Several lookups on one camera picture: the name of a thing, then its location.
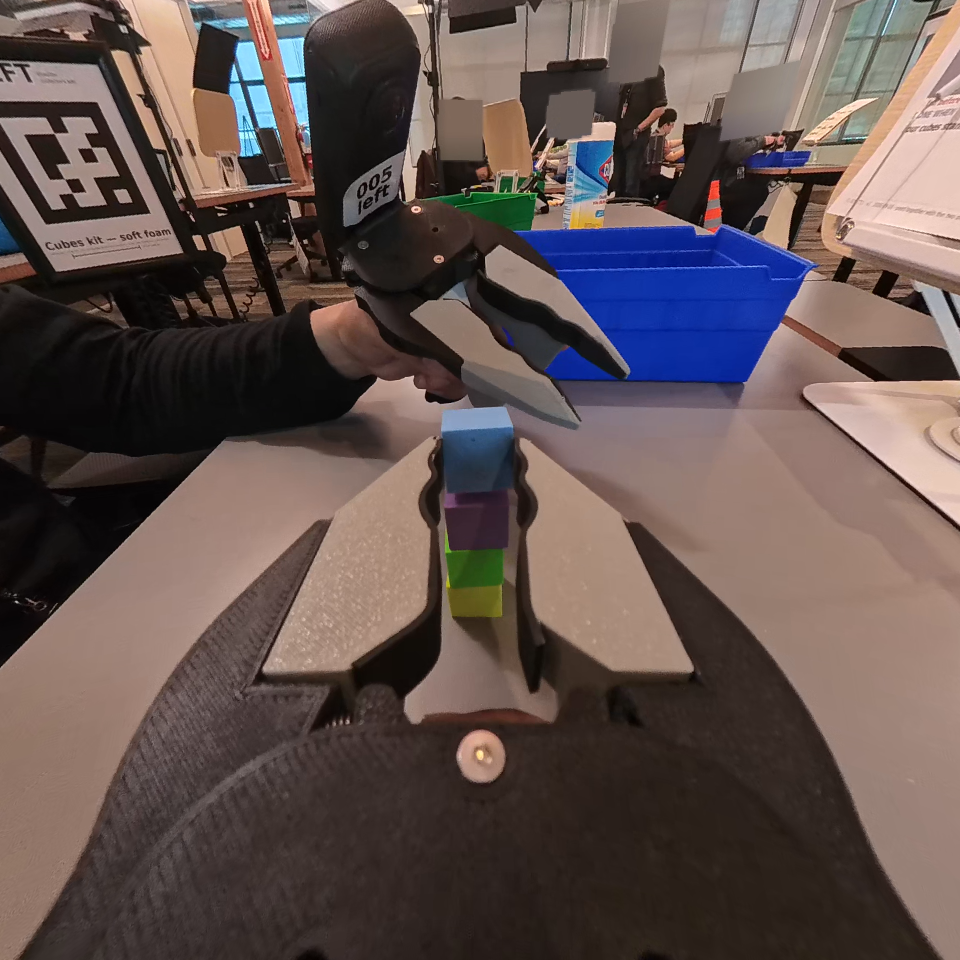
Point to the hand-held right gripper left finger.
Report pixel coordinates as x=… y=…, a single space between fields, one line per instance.
x=352 y=600

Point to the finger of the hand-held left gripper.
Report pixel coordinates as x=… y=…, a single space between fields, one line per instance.
x=487 y=360
x=540 y=292

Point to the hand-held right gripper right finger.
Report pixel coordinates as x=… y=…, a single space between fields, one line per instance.
x=600 y=600

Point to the blue foam cube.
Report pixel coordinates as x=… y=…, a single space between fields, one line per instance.
x=476 y=450

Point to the yellow foam cube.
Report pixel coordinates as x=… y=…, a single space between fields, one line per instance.
x=475 y=600

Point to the green foam cube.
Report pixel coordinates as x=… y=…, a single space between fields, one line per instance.
x=474 y=566

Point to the purple foam cube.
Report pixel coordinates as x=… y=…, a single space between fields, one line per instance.
x=476 y=521

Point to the person's left forearm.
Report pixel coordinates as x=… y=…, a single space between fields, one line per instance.
x=150 y=375

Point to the person's left hand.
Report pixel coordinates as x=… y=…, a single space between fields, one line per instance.
x=352 y=345

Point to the wooden diagonal beam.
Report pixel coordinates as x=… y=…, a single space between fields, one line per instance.
x=277 y=97

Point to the green plastic bin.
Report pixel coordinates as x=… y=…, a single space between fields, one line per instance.
x=495 y=210

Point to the yellow-blue wipes canister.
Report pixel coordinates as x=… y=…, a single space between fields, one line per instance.
x=589 y=180

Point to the blue plastic bin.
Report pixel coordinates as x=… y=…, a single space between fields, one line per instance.
x=780 y=159
x=675 y=300

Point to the rounded wooden board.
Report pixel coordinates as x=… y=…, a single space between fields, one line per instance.
x=506 y=135
x=217 y=124

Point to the black square panel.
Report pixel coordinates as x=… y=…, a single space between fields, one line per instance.
x=217 y=60

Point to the black studio light panel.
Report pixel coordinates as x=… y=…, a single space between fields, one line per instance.
x=487 y=15

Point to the wooden desk black legs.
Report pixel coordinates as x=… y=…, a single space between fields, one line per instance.
x=240 y=195

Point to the black screen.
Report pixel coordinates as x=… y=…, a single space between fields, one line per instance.
x=534 y=97

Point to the orange traffic cone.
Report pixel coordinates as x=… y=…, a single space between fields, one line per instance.
x=712 y=206

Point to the white folded sign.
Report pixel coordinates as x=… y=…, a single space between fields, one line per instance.
x=780 y=214

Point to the black easel stand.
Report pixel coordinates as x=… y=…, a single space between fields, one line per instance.
x=157 y=292

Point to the framed marker sign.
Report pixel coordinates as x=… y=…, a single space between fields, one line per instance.
x=75 y=172

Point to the white document stand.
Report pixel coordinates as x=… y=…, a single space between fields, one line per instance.
x=877 y=420
x=840 y=225

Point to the person's dark clothing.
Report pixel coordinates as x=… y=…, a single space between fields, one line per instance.
x=45 y=540

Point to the white instruction sheet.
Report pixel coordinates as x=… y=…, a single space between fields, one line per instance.
x=915 y=172

